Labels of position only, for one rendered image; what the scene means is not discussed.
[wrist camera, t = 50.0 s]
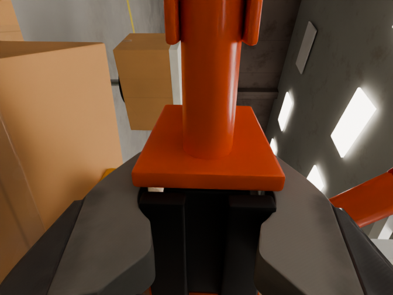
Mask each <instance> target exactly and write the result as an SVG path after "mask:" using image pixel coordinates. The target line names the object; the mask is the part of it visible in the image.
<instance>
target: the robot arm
mask: <svg viewBox="0 0 393 295"><path fill-rule="evenodd" d="M140 154H141V152H139V153H138V154H136V155H135V156H133V157H132V158H131V159H129V160H128V161H126V162H125V163H124V164H122V165H121V166H119V167H118V168H116V169H115V170H114V171H112V172H111V173H109V174H108V175H107V176H105V177H104V178H103V179H102V180H101V181H100V182H99V183H98V184H96V185H95V186H94V187H93V188H92V189H91V190H90V191H89V193H88V194H87V195H86V196H85V197H84V198H83V199H82V200H75V201H73V202H72V204H71V205H70V206H69V207H68V208H67V209H66V210H65V211H64V212H63V213H62V214H61V215H60V216H59V218H58V219H57V220H56V221H55V222H54V223H53V225H52V226H51V227H50V228H49V229H48V230H47V231H46V232H45V233H44V234H43V235H42V236H41V237H40V239H39V240H38V241H37V242H36V243H35V244H34V245H33V246H32V247H31V248H30V249H29V250H28V252H27V253H26V254H25V255H24V256H23V257H22V258H21V260H20V261H19V262H18V263H17V264H16V265H15V266H14V267H13V269H12V270H11V271H10V272H9V273H8V275H7V276H6V278H4V280H3V281H2V283H1V284H0V295H145V294H142V293H143V292H144V291H146V290H147V289H148V288H149V287H150V286H151V285H152V284H153V282H154V280H155V276H156V271H155V260H154V247H153V239H152V234H151V225H150V221H149V219H148V218H147V217H146V216H145V215H144V214H143V213H142V212H141V210H140V208H139V201H140V198H141V196H142V194H143V193H144V192H146V191H148V187H136V186H134V185H133V182H132V174H131V172H132V170H133V168H134V166H135V164H136V162H137V160H138V158H139V156H140ZM275 156H276V155H275ZM276 158H277V160H278V162H279V164H280V166H281V168H282V170H283V172H284V174H285V182H284V187H283V189H282V190H281V191H265V193H264V195H269V196H272V198H273V199H274V202H275V205H276V207H277V209H276V212H274V213H272V214H271V215H270V217H269V218H268V219H267V220H266V221H264V222H263V223H262V225H261V228H260V235H259V239H258V245H257V252H256V259H255V266H254V278H253V281H254V285H255V287H256V289H257V290H258V291H259V292H260V293H261V294H262V295H393V265H392V264H391V262H390V261H389V260H388V259H387V258H386V257H385V256H384V255H383V253H382V252H381V251H380V250H379V249H378V248H377V247H376V245H375V244H374V243H373V242H372V241H371V239H370V238H369V237H368V236H367V235H366V234H365V233H364V232H363V230H362V229H361V228H360V227H359V226H358V225H357V224H356V222H355V221H354V220H353V219H352V218H351V216H349V214H348V213H347V212H346V211H345V210H344V209H343V208H337V207H334V205H333V204H332V203H331V202H330V201H329V200H328V198H327V197H326V196H325V195H324V194H323V193H322V192H321V191H320V190H319V189H318V188H317V187H316V186H315V185H314V184H313V183H311V182H310V181H309V180H308V179H307V178H306V177H304V176H303V175H302V174H300V173H299V172H297V171H296V170H295V169H293V168H292V167H291V166H290V165H288V164H286V162H284V161H283V160H281V159H280V158H279V157H277V156H276Z"/></svg>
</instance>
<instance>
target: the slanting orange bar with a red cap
mask: <svg viewBox="0 0 393 295"><path fill-rule="evenodd" d="M328 200H329V201H330V202H331V203H332V204H333V205H334V207H337V208H343V209H344V210H345V211H346V212H347V213H348V214H349V216H351V218H352V219H353V220H354V221H355V222H356V224H357V225H358V226H359V227H360V228H361V227H364V226H366V225H369V224H372V223H373V222H376V221H379V220H381V219H383V218H386V217H389V216H390V215H393V168H391V169H389V170H388V171H387V172H385V173H383V174H381V175H379V176H377V177H375V178H373V179H371V180H368V181H366V182H364V183H362V184H359V185H357V186H355V187H353V188H351V189H349V190H347V191H345V192H342V193H340V194H338V195H336V196H334V197H332V198H330V199H328Z"/></svg>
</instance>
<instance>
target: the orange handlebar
mask: <svg viewBox="0 0 393 295"><path fill-rule="evenodd" d="M163 4H164V26H165V37H166V42H167V44H169V45H174V44H177V43H178V42H179V41H181V78H182V125H183V149H184V151H185V152H186V153H187V154H188V155H190V156H192V157H194V158H196V159H204V160H213V159H221V158H223V157H225V156H228V155H229V153H230V152H231V151H232V146H233V133H234V126H235V113H236V100H237V87H238V80H239V67H240V54H241V46H242V42H244V43H245V44H247V45H249V46H254V45H255V44H257V42H258V35H259V29H260V19H261V10H262V4H263V0H163Z"/></svg>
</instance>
